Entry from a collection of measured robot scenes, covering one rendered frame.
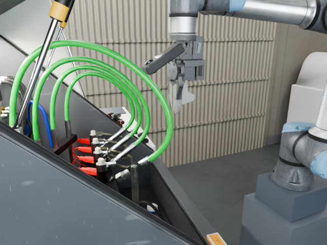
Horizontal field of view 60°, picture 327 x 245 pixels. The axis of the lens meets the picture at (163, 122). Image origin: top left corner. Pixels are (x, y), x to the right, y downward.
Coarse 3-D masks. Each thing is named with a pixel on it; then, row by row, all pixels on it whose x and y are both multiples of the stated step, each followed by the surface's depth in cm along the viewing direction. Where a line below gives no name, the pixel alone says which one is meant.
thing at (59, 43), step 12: (96, 48) 58; (108, 48) 59; (24, 60) 61; (120, 60) 59; (24, 72) 62; (144, 72) 59; (12, 96) 64; (12, 108) 65; (168, 108) 61; (12, 120) 66; (168, 120) 62; (168, 132) 63; (168, 144) 64; (156, 156) 65
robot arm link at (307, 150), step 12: (324, 12) 83; (324, 24) 84; (324, 96) 84; (324, 108) 84; (324, 120) 84; (312, 132) 87; (324, 132) 84; (300, 144) 93; (312, 144) 86; (324, 144) 84; (300, 156) 92; (312, 156) 86; (324, 156) 82; (312, 168) 87; (324, 168) 84
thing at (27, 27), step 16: (32, 0) 91; (48, 0) 92; (0, 16) 89; (16, 16) 90; (32, 16) 92; (48, 16) 93; (0, 32) 90; (16, 32) 92; (32, 32) 93; (32, 48) 94; (64, 48) 98; (64, 64) 99; (64, 80) 101
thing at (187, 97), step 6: (186, 84) 76; (174, 90) 76; (186, 90) 76; (174, 96) 76; (186, 96) 77; (192, 96) 78; (174, 102) 77; (180, 102) 76; (186, 102) 78; (174, 108) 78
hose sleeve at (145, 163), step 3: (147, 156) 66; (144, 159) 65; (147, 159) 65; (138, 162) 66; (141, 162) 65; (144, 162) 65; (147, 162) 65; (150, 162) 65; (141, 165) 65; (144, 165) 65; (123, 171) 67; (126, 171) 67; (123, 174) 67; (126, 174) 66; (129, 174) 66; (123, 177) 67; (126, 177) 67
